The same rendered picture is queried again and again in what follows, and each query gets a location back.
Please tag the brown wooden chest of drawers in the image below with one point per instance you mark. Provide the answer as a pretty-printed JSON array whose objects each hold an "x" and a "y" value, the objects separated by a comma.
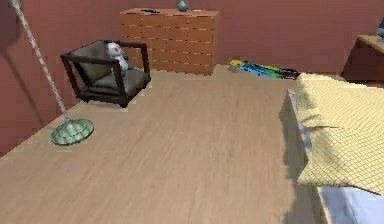
[{"x": 173, "y": 40}]

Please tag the colourful striped cloth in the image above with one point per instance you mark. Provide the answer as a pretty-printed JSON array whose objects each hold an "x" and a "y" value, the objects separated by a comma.
[{"x": 263, "y": 69}]

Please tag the white teddy bear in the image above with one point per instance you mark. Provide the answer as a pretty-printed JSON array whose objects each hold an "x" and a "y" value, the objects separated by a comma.
[{"x": 116, "y": 53}]

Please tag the dark wooden armchair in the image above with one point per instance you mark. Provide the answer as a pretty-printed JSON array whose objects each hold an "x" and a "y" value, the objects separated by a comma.
[{"x": 100, "y": 81}]

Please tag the teal round vase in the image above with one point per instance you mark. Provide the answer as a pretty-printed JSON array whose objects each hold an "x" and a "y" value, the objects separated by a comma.
[{"x": 182, "y": 5}]

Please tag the black flat object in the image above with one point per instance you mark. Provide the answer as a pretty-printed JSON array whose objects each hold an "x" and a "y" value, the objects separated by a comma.
[{"x": 150, "y": 11}]

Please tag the green floor lamp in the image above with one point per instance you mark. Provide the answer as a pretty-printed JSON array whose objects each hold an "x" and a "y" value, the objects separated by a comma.
[{"x": 71, "y": 131}]

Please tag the bed with yellow blanket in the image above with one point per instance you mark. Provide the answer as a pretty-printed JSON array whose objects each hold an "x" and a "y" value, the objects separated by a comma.
[{"x": 343, "y": 133}]

